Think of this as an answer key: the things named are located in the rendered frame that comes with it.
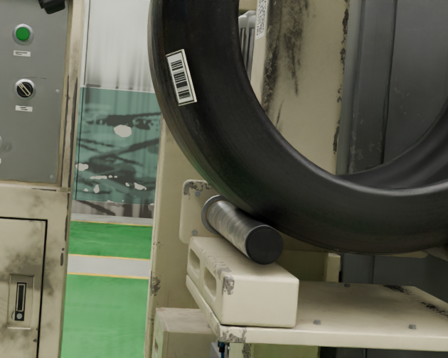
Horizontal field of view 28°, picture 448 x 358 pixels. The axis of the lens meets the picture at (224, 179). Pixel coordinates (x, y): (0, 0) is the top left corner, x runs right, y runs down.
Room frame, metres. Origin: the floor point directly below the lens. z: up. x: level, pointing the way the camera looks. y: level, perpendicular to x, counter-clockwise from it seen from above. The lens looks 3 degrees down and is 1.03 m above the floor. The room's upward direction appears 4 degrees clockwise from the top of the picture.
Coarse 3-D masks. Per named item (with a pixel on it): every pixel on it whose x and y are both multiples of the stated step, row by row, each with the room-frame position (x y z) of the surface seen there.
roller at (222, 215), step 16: (208, 208) 1.35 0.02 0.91; (224, 208) 1.25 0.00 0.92; (224, 224) 1.18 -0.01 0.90; (240, 224) 1.08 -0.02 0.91; (256, 224) 1.04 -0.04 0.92; (240, 240) 1.04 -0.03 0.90; (256, 240) 1.01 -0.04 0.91; (272, 240) 1.01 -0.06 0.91; (256, 256) 1.01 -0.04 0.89; (272, 256) 1.01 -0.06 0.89
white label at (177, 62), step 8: (168, 56) 1.02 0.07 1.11; (176, 56) 1.01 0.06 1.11; (184, 56) 0.99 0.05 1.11; (168, 64) 1.03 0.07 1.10; (176, 64) 1.01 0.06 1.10; (184, 64) 1.00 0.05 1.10; (176, 72) 1.01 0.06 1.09; (184, 72) 1.00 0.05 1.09; (176, 80) 1.02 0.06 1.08; (184, 80) 1.00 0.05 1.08; (176, 88) 1.02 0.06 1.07; (184, 88) 1.01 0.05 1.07; (192, 88) 1.00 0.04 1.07; (176, 96) 1.03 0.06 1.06; (184, 96) 1.01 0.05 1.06; (192, 96) 1.00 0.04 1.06
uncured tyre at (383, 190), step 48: (192, 0) 1.00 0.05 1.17; (192, 48) 1.01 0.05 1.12; (240, 48) 1.00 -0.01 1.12; (240, 96) 1.00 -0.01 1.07; (192, 144) 1.05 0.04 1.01; (240, 144) 1.01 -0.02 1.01; (288, 144) 1.01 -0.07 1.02; (432, 144) 1.32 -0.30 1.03; (240, 192) 1.04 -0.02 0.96; (288, 192) 1.02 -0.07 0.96; (336, 192) 1.02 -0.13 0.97; (384, 192) 1.03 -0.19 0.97; (432, 192) 1.04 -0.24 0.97; (336, 240) 1.06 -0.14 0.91; (384, 240) 1.05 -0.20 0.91; (432, 240) 1.07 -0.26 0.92
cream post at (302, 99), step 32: (288, 0) 1.39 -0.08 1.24; (320, 0) 1.40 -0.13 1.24; (288, 32) 1.39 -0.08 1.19; (320, 32) 1.40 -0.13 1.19; (256, 64) 1.47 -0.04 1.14; (288, 64) 1.39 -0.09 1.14; (320, 64) 1.40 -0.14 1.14; (256, 96) 1.44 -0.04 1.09; (288, 96) 1.39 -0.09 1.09; (320, 96) 1.40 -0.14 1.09; (288, 128) 1.39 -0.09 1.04; (320, 128) 1.40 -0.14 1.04; (320, 160) 1.40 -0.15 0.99; (288, 256) 1.40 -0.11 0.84; (320, 256) 1.41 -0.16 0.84; (256, 352) 1.39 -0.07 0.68; (288, 352) 1.40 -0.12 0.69
